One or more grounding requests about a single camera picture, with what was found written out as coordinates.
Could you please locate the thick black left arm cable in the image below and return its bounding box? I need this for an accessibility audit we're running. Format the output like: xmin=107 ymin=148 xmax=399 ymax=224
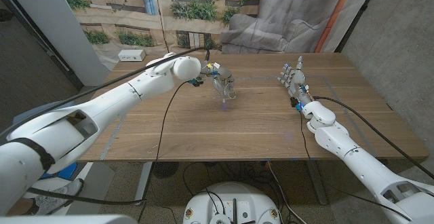
xmin=0 ymin=46 xmax=211 ymax=207

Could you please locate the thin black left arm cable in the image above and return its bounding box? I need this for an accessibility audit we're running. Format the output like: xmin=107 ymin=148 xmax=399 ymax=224
xmin=137 ymin=79 xmax=197 ymax=224

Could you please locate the blue black floor object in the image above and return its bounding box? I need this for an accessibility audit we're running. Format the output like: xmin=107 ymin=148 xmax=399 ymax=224
xmin=39 ymin=162 xmax=78 ymax=181

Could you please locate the grey sneaker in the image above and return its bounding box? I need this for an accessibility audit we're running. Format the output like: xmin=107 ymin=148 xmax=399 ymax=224
xmin=32 ymin=178 xmax=85 ymax=215

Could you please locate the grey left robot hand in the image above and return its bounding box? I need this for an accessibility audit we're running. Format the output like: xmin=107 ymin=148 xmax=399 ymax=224
xmin=199 ymin=60 xmax=237 ymax=101

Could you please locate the black round mesh disc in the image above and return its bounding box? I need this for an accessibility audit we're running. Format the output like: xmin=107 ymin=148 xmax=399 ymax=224
xmin=152 ymin=162 xmax=180 ymax=179

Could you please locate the black floor cable loop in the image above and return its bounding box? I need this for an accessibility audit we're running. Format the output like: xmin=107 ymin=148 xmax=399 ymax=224
xmin=182 ymin=162 xmax=213 ymax=198

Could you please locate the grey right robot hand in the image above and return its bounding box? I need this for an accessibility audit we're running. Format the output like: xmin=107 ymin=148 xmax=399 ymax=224
xmin=277 ymin=55 xmax=313 ymax=107

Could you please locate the white power strip box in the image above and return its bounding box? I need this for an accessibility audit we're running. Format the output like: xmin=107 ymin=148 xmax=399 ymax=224
xmin=117 ymin=49 xmax=146 ymax=62

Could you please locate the printed fabric backdrop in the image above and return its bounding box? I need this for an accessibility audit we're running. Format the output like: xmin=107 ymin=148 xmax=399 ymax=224
xmin=56 ymin=0 xmax=379 ymax=71

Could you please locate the white floor cable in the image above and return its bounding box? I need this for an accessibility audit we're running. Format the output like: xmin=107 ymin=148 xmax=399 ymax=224
xmin=267 ymin=161 xmax=308 ymax=224

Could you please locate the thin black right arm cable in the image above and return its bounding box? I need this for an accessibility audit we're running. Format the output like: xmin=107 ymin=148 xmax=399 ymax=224
xmin=299 ymin=108 xmax=413 ymax=222

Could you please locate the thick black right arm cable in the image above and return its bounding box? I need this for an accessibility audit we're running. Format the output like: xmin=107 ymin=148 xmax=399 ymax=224
xmin=312 ymin=96 xmax=434 ymax=180

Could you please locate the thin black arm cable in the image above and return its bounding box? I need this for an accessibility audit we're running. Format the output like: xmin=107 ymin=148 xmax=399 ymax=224
xmin=137 ymin=79 xmax=197 ymax=224
xmin=299 ymin=108 xmax=413 ymax=222

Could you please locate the white pillar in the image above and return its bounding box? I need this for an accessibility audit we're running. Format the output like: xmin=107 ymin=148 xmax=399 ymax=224
xmin=1 ymin=0 xmax=111 ymax=88

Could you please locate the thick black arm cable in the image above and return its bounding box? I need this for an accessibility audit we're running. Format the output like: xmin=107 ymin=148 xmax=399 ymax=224
xmin=0 ymin=46 xmax=211 ymax=207
xmin=312 ymin=96 xmax=434 ymax=180

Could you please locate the grey metal table leg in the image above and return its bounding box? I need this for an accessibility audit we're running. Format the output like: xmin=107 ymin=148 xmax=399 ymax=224
xmin=134 ymin=162 xmax=153 ymax=207
xmin=307 ymin=159 xmax=328 ymax=206

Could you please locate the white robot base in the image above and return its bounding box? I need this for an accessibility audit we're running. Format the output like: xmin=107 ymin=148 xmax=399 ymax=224
xmin=182 ymin=182 xmax=281 ymax=224

